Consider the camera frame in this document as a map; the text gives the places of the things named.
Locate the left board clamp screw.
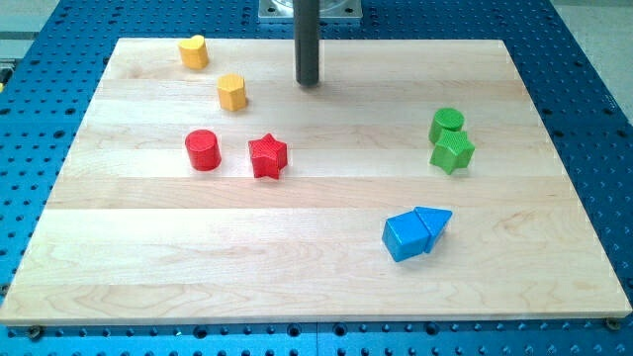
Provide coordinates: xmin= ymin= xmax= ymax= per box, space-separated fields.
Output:
xmin=26 ymin=325 xmax=45 ymax=341

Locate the board clamp screw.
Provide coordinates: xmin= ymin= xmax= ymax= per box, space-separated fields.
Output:
xmin=604 ymin=318 xmax=621 ymax=331
xmin=26 ymin=325 xmax=45 ymax=341

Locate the right board clamp screw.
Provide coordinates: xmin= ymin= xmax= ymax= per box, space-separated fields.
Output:
xmin=604 ymin=318 xmax=621 ymax=331

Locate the red star block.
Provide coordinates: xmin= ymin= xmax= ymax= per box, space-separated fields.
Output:
xmin=248 ymin=133 xmax=288 ymax=179

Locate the blue cube block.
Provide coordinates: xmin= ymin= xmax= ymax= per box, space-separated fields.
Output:
xmin=382 ymin=207 xmax=430 ymax=262

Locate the red cylinder block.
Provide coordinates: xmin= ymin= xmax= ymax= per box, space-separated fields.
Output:
xmin=185 ymin=130 xmax=222 ymax=171

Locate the blue triangle block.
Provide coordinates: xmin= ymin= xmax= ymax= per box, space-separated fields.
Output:
xmin=413 ymin=207 xmax=453 ymax=253

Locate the yellow hexagon block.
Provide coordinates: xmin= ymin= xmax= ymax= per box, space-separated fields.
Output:
xmin=217 ymin=73 xmax=247 ymax=112

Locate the green star block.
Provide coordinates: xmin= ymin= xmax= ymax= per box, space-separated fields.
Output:
xmin=430 ymin=130 xmax=476 ymax=175

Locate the green cylinder block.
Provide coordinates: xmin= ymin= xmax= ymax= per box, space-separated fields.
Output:
xmin=428 ymin=108 xmax=465 ymax=144

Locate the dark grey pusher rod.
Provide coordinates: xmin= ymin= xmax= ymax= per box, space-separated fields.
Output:
xmin=293 ymin=0 xmax=319 ymax=87

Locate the yellow heart block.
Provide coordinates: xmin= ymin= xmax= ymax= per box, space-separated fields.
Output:
xmin=178 ymin=35 xmax=209 ymax=69

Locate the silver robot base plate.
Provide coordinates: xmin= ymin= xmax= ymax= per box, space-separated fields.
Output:
xmin=258 ymin=0 xmax=363 ymax=23

